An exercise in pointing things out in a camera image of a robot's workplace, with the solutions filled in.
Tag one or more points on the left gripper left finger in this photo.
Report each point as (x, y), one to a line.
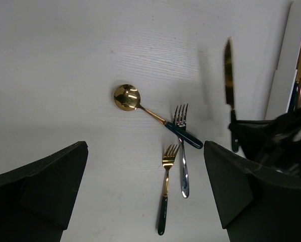
(37, 199)

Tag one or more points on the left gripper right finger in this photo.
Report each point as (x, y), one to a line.
(254, 203)

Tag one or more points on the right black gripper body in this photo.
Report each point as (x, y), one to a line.
(272, 143)

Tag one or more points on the silver fork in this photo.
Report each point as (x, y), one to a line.
(183, 151)

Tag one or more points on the gold fork green handle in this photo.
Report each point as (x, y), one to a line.
(168, 160)

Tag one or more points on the gold knife green handle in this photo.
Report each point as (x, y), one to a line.
(293, 104)
(228, 79)

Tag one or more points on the gold spoon green handle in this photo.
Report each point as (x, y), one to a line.
(127, 98)

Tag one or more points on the white cutlery tray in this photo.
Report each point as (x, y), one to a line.
(285, 73)

